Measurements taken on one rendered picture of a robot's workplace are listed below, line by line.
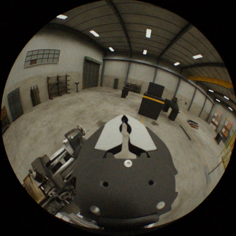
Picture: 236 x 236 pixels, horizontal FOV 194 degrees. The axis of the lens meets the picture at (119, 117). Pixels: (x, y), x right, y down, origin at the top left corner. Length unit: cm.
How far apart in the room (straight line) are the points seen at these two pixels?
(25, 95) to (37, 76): 181
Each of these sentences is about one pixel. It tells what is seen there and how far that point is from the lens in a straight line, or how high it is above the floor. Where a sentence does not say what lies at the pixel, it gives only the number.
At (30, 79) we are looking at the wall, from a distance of 733.
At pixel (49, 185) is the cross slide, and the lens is 85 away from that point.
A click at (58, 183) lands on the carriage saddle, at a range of 86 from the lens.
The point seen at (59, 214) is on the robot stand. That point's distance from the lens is 67.
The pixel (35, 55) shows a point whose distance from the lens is 780.
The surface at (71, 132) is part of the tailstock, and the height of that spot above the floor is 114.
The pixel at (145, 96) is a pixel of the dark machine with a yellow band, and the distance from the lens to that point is 380.
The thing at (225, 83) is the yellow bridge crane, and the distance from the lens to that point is 1098.
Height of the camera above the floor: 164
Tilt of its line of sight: 30 degrees down
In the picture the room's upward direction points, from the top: 10 degrees clockwise
